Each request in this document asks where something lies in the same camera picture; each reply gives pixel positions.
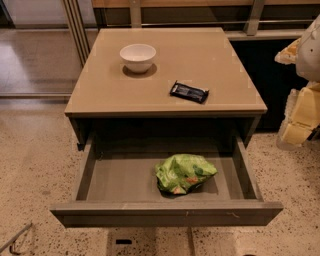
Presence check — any metal rod on floor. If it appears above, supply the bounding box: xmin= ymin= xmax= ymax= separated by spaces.
xmin=0 ymin=223 xmax=32 ymax=256

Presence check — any metal railing frame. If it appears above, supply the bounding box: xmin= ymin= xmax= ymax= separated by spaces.
xmin=61 ymin=0 xmax=320 ymax=62

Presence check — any open grey top drawer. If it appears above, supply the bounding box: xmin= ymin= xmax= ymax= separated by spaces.
xmin=50 ymin=135 xmax=283 ymax=227

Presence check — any green rice chip bag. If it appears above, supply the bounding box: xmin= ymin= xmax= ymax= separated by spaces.
xmin=155 ymin=154 xmax=218 ymax=195

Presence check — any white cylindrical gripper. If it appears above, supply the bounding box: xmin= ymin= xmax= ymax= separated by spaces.
xmin=274 ymin=15 xmax=320 ymax=150

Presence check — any beige cabinet with counter top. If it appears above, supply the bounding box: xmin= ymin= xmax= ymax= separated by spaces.
xmin=65 ymin=28 xmax=267 ymax=144

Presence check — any white ceramic bowl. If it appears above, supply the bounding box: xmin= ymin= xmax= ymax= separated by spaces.
xmin=120 ymin=44 xmax=156 ymax=73

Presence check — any black snack bar wrapper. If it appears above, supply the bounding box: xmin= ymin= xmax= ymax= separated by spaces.
xmin=170 ymin=81 xmax=209 ymax=104

